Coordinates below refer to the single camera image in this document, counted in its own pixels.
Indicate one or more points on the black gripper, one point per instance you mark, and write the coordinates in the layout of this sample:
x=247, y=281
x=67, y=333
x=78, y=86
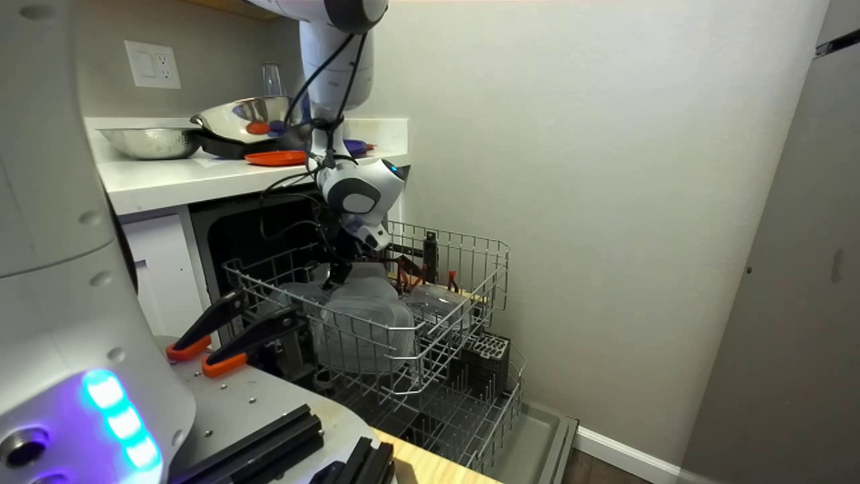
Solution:
x=341, y=250

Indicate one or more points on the clear plastic lunch box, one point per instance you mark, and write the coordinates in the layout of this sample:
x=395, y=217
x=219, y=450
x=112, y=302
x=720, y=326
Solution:
x=364, y=326

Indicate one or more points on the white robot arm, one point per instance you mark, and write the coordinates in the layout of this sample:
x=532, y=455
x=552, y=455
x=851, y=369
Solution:
x=86, y=395

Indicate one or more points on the black bottle in rack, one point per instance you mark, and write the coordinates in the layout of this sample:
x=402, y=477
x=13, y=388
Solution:
x=430, y=256

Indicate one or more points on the clear plastic container in rack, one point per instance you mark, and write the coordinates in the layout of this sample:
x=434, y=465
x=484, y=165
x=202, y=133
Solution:
x=439, y=308

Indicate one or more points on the lower dishwasher rack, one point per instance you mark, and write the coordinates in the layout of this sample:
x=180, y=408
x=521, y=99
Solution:
x=462, y=419

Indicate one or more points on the blue round plastic plate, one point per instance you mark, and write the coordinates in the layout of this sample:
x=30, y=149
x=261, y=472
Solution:
x=357, y=149

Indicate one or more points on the red square plastic lid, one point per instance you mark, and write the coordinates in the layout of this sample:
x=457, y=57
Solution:
x=277, y=157

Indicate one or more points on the black pan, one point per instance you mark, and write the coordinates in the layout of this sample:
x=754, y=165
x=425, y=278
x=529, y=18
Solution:
x=227, y=149

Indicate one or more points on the steel mixing bowl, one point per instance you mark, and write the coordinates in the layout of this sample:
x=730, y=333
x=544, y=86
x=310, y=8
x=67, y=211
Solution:
x=247, y=119

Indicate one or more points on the black orange clamp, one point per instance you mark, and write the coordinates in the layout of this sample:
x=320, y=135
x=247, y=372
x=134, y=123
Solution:
x=234, y=356
x=200, y=332

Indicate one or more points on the black cutlery basket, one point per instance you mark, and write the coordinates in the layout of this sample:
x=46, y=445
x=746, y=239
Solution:
x=488, y=363

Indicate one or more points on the clear glass on counter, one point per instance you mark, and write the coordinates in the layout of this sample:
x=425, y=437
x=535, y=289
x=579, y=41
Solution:
x=273, y=82

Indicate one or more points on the black aluminium rails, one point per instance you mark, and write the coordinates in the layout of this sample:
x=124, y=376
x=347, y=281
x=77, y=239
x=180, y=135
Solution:
x=277, y=447

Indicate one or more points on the steel colander bowl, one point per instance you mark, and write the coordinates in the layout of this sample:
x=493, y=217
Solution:
x=151, y=144

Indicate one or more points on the open dishwasher door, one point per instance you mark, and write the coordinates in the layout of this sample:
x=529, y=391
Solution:
x=532, y=445

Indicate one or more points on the white wire dish rack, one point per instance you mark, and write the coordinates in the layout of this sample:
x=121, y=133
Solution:
x=293, y=281

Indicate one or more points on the white wall outlet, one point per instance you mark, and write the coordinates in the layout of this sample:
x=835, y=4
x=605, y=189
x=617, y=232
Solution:
x=151, y=66

